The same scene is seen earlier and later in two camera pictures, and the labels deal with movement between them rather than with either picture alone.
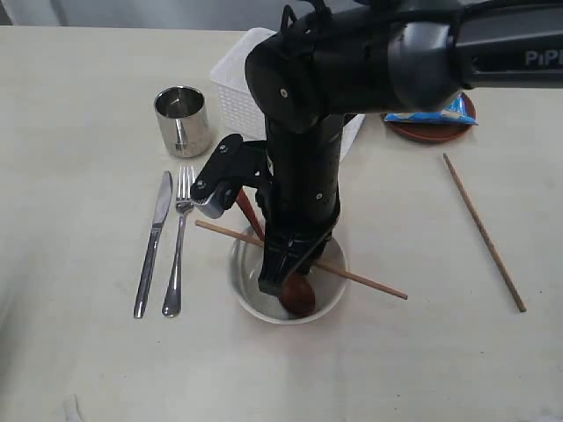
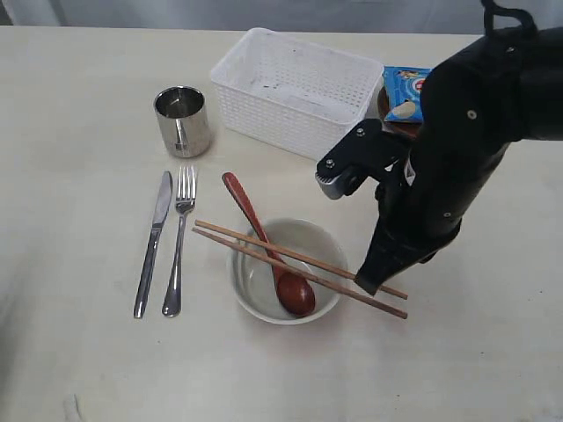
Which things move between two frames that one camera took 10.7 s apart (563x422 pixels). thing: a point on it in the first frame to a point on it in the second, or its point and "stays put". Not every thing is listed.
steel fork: (185, 196) stays put
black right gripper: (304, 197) to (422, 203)
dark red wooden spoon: (296, 294) stays put
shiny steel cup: (184, 120) stays put
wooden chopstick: (258, 241) stays put
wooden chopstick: (483, 236) to (298, 272)
